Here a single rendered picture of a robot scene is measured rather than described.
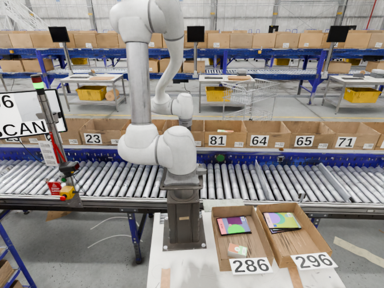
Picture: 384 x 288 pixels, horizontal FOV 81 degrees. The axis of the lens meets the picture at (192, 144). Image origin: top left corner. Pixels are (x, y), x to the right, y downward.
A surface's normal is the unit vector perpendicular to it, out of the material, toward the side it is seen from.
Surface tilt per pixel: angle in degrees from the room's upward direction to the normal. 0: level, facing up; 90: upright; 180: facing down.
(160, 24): 115
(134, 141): 73
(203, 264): 0
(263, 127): 89
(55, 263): 0
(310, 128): 89
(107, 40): 90
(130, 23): 82
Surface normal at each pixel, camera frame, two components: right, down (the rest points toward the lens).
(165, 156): -0.21, 0.35
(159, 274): 0.00, -0.88
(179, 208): 0.07, 0.47
